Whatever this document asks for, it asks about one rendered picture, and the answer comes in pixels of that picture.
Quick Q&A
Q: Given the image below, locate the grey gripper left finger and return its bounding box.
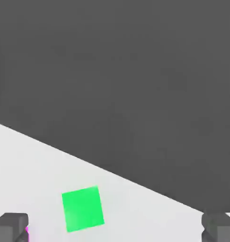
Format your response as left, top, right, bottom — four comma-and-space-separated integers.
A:
0, 212, 30, 242

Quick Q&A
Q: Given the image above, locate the small green cube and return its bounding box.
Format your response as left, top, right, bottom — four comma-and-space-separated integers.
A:
61, 185, 106, 233

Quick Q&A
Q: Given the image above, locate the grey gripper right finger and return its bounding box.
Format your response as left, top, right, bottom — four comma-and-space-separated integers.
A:
201, 212, 230, 242

